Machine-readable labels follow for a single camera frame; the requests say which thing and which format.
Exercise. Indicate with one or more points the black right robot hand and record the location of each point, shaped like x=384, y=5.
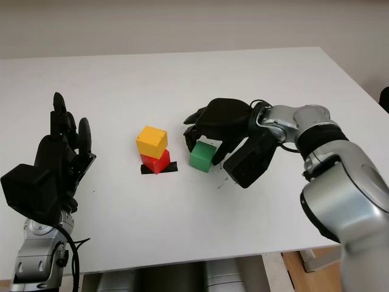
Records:
x=225, y=118

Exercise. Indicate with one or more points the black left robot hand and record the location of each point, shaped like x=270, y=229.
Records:
x=51, y=149

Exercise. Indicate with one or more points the green wooden block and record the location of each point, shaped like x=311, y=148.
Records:
x=202, y=156

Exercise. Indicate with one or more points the yellow wooden block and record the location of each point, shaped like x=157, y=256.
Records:
x=150, y=141

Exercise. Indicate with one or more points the red wooden block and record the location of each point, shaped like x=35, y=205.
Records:
x=158, y=164

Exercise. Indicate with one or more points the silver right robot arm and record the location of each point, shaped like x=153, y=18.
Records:
x=343, y=188

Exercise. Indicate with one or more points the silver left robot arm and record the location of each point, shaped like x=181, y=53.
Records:
x=36, y=252

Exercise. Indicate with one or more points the black tape mark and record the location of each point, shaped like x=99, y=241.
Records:
x=173, y=167

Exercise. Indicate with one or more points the black chair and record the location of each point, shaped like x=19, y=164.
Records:
x=384, y=100

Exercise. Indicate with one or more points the white table leg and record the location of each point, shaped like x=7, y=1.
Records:
x=275, y=273

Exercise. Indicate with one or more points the grey robot lower body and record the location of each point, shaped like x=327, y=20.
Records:
x=170, y=275

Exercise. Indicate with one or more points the grey furniture foot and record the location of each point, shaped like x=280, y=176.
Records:
x=319, y=260

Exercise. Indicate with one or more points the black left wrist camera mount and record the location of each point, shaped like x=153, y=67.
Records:
x=28, y=191

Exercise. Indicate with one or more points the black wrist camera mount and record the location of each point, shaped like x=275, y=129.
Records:
x=28, y=191
x=250, y=164

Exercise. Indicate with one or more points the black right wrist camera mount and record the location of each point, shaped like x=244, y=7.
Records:
x=250, y=164

